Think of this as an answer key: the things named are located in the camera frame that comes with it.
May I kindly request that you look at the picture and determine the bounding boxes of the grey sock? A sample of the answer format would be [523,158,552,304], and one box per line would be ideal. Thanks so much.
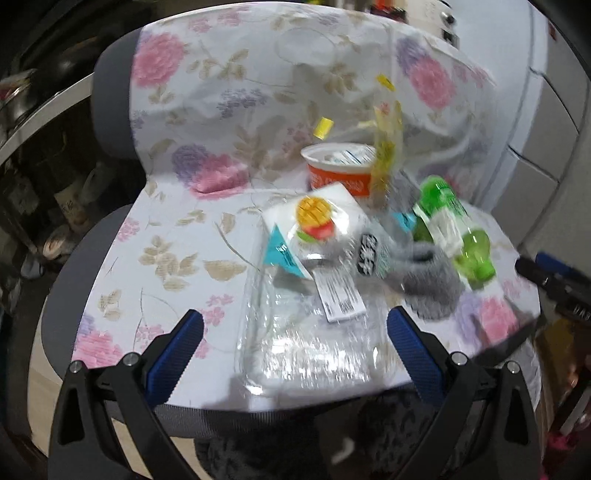
[381,172,464,320]

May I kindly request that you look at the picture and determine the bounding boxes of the green plastic bottle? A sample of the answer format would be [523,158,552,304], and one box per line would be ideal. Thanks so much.
[413,176,496,284]

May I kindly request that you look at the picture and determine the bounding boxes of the clear plastic clamshell tray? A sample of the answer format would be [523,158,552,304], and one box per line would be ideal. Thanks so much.
[235,266,398,398]

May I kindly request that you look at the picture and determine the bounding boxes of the mango snack plastic bag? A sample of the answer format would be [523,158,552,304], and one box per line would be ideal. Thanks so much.
[263,183,394,323]

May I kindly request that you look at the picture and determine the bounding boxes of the yellow clear snack wrapper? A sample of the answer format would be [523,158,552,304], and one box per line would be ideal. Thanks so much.
[370,74,404,209]

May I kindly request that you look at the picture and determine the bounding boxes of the clear bagged trash bin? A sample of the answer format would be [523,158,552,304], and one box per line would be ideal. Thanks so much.
[509,340,542,410]

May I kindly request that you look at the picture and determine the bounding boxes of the right gripper black tool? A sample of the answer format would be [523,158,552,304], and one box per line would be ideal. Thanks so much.
[515,252,590,324]

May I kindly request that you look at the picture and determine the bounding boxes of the beige label liquor bottle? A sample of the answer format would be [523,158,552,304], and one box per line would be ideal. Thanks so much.
[54,180,92,234]

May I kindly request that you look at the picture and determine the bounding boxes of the grey white refrigerator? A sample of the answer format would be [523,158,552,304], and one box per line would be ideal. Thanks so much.
[451,1,589,245]

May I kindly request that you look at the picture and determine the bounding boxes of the orange instant noodle cup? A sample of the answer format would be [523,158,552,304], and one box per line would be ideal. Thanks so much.
[301,143,376,198]

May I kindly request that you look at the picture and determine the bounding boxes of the floral white cloth cover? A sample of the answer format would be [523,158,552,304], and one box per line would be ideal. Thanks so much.
[72,3,497,412]

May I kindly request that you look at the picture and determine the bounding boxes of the white rice cooker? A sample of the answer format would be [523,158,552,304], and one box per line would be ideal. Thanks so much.
[404,0,459,48]

